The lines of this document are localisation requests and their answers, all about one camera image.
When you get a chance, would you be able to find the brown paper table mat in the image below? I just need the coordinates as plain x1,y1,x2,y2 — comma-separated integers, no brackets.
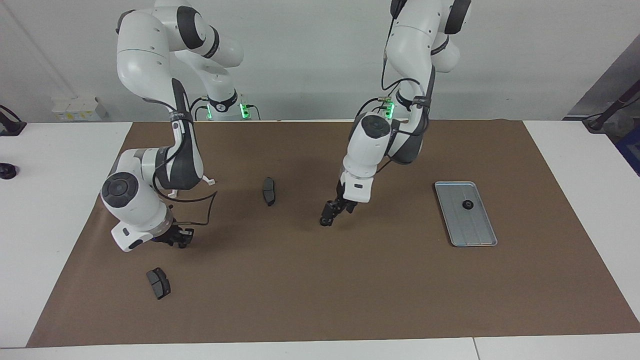
26,120,640,348

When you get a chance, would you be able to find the black stand with cable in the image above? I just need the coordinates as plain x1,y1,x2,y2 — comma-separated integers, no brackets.
582,82,640,133

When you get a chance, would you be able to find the grey metal tray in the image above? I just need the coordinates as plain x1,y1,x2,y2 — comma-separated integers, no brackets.
434,181,498,248

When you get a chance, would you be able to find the white wall socket box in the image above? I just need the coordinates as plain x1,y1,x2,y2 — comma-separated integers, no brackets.
51,95,108,122

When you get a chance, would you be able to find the white semicircular plastic bracket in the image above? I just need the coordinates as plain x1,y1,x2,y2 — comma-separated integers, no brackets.
168,175,216,200

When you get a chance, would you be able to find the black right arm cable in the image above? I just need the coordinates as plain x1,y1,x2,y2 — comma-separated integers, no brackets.
152,112,218,227

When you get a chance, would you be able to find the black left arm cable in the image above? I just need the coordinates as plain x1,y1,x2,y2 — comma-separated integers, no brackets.
372,0,436,176

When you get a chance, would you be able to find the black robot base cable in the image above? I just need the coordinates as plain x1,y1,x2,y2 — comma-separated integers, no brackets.
355,96,396,120

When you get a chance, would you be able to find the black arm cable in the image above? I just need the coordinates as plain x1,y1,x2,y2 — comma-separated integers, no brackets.
152,112,218,227
372,0,436,176

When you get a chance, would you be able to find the short dark grey brake pad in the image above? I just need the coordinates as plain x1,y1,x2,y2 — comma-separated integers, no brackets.
146,267,171,301

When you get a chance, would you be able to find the blue crate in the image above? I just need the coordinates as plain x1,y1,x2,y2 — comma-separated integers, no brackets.
616,125,640,176

